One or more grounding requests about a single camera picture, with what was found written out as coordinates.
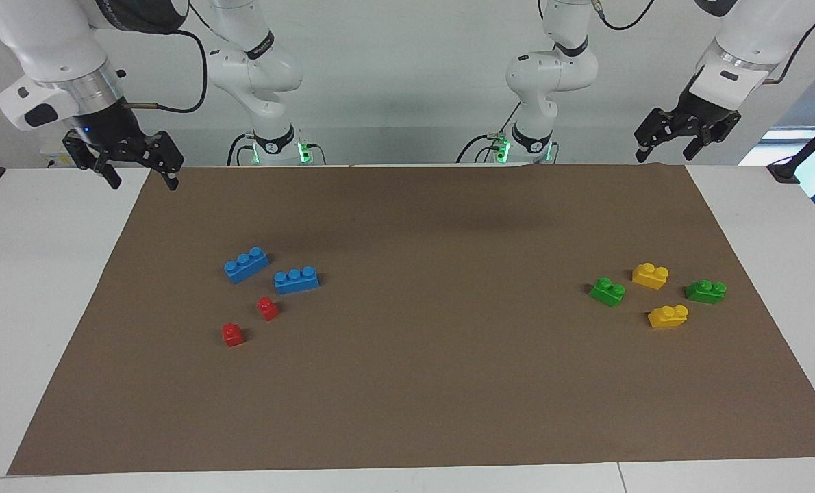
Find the blue three-stud block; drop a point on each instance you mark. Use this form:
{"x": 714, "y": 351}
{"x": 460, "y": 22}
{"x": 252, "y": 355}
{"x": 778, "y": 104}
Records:
{"x": 296, "y": 281}
{"x": 246, "y": 266}

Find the white power strip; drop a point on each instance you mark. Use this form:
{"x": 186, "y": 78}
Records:
{"x": 51, "y": 154}

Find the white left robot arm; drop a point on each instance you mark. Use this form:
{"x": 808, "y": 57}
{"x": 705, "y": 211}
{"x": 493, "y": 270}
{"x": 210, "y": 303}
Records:
{"x": 750, "y": 34}

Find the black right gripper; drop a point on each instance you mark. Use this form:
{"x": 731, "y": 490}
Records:
{"x": 106, "y": 133}

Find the brown table mat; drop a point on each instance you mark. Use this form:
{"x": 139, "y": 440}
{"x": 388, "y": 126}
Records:
{"x": 407, "y": 383}

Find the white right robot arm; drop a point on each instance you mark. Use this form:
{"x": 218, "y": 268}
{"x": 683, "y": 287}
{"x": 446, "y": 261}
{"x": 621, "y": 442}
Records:
{"x": 44, "y": 41}

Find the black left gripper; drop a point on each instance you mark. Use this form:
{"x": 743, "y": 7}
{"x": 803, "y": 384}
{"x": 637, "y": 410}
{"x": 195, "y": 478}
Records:
{"x": 703, "y": 113}

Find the light green two-stud block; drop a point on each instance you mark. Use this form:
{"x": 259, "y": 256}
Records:
{"x": 607, "y": 292}

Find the small red block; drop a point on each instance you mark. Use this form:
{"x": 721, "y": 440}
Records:
{"x": 232, "y": 335}
{"x": 268, "y": 309}

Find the black camera stand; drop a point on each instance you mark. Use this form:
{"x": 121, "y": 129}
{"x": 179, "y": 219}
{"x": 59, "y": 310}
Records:
{"x": 808, "y": 152}

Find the yellow two-stud block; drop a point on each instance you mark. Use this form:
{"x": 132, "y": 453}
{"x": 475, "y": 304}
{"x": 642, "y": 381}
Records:
{"x": 667, "y": 318}
{"x": 649, "y": 276}

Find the dark green two-stud block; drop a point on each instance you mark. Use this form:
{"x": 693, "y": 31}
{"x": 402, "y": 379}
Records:
{"x": 705, "y": 292}

